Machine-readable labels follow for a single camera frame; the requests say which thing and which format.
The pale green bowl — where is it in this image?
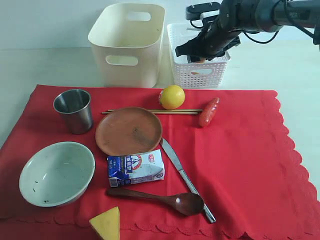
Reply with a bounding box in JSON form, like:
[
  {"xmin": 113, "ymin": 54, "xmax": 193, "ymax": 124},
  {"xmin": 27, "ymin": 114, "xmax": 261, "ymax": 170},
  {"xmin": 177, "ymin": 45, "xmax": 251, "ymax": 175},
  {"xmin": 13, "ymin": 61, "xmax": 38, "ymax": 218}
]
[{"xmin": 19, "ymin": 141, "xmax": 96, "ymax": 208}]

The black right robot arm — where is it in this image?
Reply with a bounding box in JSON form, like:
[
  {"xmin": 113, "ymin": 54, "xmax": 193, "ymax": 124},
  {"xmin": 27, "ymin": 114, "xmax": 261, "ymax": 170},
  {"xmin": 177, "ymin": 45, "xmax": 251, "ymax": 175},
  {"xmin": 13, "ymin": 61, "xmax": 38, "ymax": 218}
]
[{"xmin": 175, "ymin": 0, "xmax": 320, "ymax": 63}]

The lower wooden chopstick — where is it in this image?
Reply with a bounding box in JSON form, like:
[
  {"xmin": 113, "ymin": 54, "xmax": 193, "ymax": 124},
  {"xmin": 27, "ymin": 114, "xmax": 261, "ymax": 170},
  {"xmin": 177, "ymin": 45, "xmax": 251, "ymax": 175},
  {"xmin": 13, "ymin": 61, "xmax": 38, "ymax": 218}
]
[{"xmin": 101, "ymin": 111, "xmax": 199, "ymax": 115}]

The blue white milk carton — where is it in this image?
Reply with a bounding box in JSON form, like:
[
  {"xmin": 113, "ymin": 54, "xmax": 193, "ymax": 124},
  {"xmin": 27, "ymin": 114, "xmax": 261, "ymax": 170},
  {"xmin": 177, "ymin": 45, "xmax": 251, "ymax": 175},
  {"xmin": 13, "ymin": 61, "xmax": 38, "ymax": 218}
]
[{"xmin": 107, "ymin": 149, "xmax": 165, "ymax": 188}]

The metal table knife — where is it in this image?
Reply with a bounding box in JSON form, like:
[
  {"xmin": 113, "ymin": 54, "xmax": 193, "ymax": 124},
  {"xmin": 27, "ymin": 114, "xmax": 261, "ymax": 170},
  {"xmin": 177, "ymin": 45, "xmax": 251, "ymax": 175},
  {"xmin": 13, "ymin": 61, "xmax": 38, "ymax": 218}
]
[{"xmin": 160, "ymin": 138, "xmax": 216, "ymax": 224}]

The yellow lemon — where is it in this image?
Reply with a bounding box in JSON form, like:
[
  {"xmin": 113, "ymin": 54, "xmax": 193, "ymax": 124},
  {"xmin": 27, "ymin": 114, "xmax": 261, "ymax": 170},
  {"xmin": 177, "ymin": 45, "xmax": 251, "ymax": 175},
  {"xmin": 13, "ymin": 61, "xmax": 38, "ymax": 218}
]
[{"xmin": 158, "ymin": 85, "xmax": 185, "ymax": 110}]

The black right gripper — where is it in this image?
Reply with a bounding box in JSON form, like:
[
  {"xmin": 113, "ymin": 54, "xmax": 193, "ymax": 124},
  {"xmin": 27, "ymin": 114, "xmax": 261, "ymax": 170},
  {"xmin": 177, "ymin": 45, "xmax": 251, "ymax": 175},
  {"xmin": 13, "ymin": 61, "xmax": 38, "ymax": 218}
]
[{"xmin": 175, "ymin": 15, "xmax": 242, "ymax": 62}]

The red tablecloth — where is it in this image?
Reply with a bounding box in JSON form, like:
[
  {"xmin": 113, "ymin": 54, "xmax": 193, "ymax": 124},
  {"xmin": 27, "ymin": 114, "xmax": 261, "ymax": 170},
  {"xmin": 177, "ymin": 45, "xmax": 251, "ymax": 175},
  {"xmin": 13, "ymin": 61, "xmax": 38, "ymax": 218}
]
[{"xmin": 0, "ymin": 85, "xmax": 320, "ymax": 240}]

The yellow cheese wedge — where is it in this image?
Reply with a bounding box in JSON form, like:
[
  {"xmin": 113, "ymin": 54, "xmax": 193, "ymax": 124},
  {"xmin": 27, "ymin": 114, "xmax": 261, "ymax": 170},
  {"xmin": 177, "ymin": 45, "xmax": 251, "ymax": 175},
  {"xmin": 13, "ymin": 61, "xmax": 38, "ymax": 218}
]
[{"xmin": 89, "ymin": 206, "xmax": 120, "ymax": 240}]

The stainless steel cup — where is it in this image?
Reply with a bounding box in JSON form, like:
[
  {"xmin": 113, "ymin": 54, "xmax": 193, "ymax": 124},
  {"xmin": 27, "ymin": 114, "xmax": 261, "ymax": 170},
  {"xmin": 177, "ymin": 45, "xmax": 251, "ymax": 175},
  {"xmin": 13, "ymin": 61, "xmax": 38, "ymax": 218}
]
[{"xmin": 53, "ymin": 89, "xmax": 94, "ymax": 135}]

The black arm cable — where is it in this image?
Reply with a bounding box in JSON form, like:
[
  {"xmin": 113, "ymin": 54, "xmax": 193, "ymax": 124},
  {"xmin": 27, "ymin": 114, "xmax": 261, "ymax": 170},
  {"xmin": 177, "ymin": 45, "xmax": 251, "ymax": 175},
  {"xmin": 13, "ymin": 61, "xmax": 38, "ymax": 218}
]
[{"xmin": 243, "ymin": 24, "xmax": 282, "ymax": 45}]

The wooden chopstick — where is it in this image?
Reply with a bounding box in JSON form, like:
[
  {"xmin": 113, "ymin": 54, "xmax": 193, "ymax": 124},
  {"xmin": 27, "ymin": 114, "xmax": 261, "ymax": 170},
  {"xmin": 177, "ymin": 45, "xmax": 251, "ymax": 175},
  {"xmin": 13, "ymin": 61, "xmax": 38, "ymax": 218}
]
[
  {"xmin": 105, "ymin": 108, "xmax": 203, "ymax": 113},
  {"xmin": 101, "ymin": 111, "xmax": 199, "ymax": 115}
]

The upper wooden chopstick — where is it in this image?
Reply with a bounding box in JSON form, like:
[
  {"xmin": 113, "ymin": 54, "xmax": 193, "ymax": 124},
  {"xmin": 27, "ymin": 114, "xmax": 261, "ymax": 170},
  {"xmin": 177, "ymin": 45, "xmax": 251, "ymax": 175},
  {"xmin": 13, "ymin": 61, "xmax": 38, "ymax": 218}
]
[{"xmin": 105, "ymin": 108, "xmax": 203, "ymax": 113}]

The brown round plate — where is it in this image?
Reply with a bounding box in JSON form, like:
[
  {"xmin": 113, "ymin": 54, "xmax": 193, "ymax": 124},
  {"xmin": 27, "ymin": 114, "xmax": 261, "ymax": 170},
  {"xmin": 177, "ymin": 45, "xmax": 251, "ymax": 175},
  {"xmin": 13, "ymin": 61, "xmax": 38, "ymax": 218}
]
[{"xmin": 95, "ymin": 107, "xmax": 163, "ymax": 156}]

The red sausage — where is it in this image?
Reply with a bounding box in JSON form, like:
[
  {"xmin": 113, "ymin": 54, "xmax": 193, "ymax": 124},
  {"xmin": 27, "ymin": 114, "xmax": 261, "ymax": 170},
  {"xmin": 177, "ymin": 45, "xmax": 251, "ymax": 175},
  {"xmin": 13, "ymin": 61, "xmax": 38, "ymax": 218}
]
[{"xmin": 198, "ymin": 97, "xmax": 220, "ymax": 128}]

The dark wooden spoon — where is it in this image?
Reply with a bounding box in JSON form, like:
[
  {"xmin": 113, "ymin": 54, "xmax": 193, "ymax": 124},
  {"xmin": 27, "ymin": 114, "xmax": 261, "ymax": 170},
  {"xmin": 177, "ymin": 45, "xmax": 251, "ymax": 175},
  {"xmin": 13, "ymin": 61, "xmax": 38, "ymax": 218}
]
[{"xmin": 106, "ymin": 187, "xmax": 205, "ymax": 216}]

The cream plastic bin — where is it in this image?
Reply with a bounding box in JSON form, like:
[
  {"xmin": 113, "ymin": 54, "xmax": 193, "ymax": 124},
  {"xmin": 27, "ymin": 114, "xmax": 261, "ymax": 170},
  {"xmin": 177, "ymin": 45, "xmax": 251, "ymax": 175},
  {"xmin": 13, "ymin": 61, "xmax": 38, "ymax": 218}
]
[{"xmin": 88, "ymin": 3, "xmax": 166, "ymax": 88}]

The white perforated plastic basket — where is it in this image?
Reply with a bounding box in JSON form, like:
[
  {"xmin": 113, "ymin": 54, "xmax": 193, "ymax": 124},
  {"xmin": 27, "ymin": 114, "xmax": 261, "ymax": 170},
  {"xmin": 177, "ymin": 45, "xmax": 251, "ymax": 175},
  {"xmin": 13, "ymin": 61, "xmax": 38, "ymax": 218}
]
[{"xmin": 166, "ymin": 23, "xmax": 231, "ymax": 89}]

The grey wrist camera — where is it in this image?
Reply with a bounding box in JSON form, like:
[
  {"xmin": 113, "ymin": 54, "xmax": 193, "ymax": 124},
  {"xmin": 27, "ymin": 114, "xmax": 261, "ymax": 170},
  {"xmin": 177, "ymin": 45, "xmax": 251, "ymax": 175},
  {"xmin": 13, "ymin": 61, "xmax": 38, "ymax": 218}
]
[{"xmin": 185, "ymin": 2, "xmax": 221, "ymax": 21}]

